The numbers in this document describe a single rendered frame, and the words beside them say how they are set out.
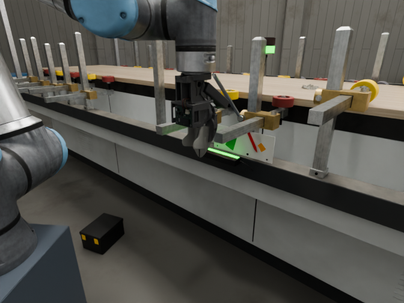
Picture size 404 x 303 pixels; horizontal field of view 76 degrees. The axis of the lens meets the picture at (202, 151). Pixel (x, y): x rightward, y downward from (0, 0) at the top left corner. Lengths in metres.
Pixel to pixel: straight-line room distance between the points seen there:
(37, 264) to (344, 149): 1.02
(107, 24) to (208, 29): 0.21
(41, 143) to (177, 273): 0.95
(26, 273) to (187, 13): 0.67
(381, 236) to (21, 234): 0.98
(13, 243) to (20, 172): 0.16
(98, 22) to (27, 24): 5.95
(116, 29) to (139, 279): 1.23
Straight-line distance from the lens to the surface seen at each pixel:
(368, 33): 5.71
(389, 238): 0.96
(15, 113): 0.83
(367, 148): 1.07
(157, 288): 1.43
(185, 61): 0.58
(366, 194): 0.86
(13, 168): 0.76
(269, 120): 0.90
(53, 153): 0.85
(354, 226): 0.96
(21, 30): 6.50
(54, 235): 0.85
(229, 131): 0.74
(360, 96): 0.81
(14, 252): 0.78
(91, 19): 0.48
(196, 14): 0.57
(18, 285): 0.76
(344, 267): 1.33
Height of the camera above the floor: 1.08
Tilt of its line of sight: 22 degrees down
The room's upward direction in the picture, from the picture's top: straight up
